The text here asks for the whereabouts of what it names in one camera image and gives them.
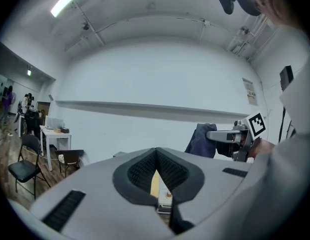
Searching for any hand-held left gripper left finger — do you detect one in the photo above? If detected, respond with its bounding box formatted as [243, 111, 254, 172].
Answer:
[29, 147, 176, 240]

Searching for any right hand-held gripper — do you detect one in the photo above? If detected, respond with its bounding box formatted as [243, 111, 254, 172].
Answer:
[206, 110, 267, 163]

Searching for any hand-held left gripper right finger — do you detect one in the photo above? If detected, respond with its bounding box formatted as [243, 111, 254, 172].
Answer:
[156, 147, 253, 235]

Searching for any dark blue cloth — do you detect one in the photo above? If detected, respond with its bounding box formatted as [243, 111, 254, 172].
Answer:
[184, 123, 218, 159]

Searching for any person's right forearm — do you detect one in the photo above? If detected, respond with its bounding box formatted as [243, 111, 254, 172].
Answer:
[251, 136, 277, 159]

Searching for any round black stool chair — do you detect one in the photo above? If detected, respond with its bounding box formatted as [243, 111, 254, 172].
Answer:
[54, 149, 85, 178]

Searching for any white side table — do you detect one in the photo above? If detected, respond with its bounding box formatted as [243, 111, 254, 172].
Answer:
[39, 125, 72, 172]

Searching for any black folding chair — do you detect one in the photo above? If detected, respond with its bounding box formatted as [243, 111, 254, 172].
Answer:
[8, 133, 52, 200]

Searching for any white perforated board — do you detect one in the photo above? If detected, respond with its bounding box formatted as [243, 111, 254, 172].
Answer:
[45, 115, 64, 130]

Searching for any black rectangular box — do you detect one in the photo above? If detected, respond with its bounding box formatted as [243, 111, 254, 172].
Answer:
[279, 65, 294, 91]

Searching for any black office chair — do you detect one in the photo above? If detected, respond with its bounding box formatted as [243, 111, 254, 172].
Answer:
[24, 110, 42, 140]

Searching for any person's head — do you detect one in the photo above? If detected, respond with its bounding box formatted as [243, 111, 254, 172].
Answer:
[236, 0, 298, 26]

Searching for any white wall poster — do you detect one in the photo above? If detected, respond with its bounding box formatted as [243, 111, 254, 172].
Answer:
[242, 77, 259, 107]

